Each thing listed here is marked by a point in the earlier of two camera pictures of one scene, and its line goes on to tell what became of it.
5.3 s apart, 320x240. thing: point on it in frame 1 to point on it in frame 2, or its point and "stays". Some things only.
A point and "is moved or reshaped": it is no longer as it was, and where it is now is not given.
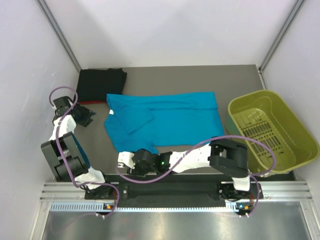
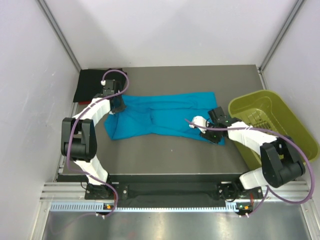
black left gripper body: x=83 y=114 to x=120 y=105
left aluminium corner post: x=60 y=32 stays
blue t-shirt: x=138 y=121 is moved or reshaped
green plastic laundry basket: x=267 y=115 stays
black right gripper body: x=140 y=170 to x=212 y=135
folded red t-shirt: x=90 y=102 stays
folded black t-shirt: x=95 y=84 stays
